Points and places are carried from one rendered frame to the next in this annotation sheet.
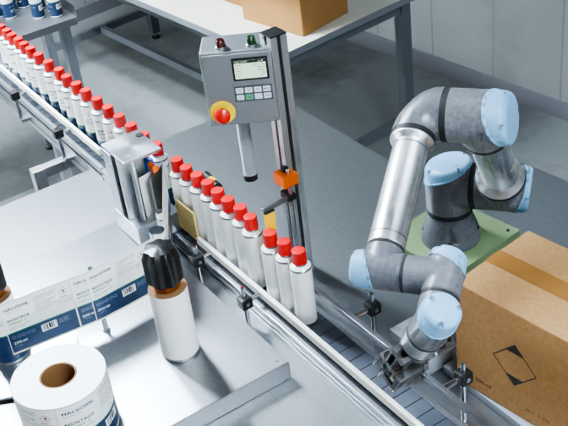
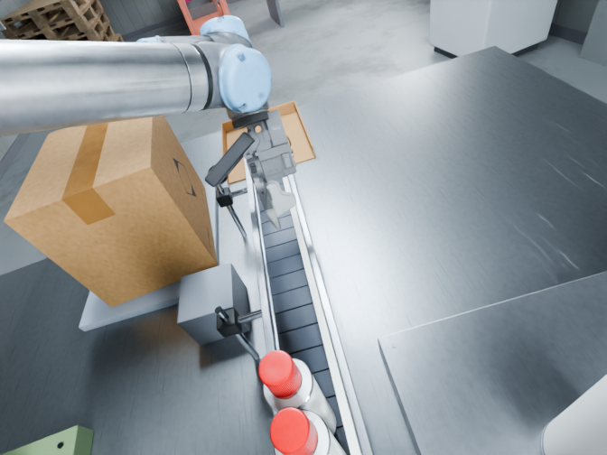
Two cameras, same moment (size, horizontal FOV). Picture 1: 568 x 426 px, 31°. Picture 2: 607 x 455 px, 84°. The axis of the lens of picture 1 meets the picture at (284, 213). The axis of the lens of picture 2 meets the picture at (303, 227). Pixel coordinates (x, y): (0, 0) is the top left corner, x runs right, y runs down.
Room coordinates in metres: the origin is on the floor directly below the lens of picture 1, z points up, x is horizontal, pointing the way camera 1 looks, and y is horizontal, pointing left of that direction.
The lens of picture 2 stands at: (1.98, 0.10, 1.38)
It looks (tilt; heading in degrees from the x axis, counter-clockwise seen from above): 45 degrees down; 212
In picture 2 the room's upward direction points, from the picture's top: 18 degrees counter-clockwise
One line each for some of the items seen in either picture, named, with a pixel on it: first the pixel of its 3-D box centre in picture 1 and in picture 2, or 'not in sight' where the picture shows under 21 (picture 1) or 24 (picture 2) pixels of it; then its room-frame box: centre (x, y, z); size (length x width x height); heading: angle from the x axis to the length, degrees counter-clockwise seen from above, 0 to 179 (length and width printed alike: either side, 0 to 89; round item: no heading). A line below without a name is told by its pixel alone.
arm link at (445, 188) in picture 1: (450, 182); not in sight; (2.17, -0.42, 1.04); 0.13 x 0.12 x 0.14; 66
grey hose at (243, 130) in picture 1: (245, 142); not in sight; (2.25, 0.07, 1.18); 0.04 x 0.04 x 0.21
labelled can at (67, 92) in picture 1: (73, 104); not in sight; (2.99, 0.62, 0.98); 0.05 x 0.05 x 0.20
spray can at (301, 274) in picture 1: (303, 285); (300, 401); (1.90, -0.02, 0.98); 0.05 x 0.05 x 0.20
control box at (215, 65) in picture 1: (242, 79); not in sight; (2.19, 0.06, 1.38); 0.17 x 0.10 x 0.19; 85
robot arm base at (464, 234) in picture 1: (450, 221); not in sight; (2.17, -0.42, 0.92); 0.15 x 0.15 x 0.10
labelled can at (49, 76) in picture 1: (55, 89); not in sight; (3.12, 0.69, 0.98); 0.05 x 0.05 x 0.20
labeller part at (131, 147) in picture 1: (130, 146); not in sight; (2.37, 0.37, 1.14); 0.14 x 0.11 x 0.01; 30
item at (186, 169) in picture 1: (191, 199); not in sight; (2.33, 0.24, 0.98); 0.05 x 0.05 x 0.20
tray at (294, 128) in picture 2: not in sight; (264, 138); (1.19, -0.43, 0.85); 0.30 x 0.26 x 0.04; 30
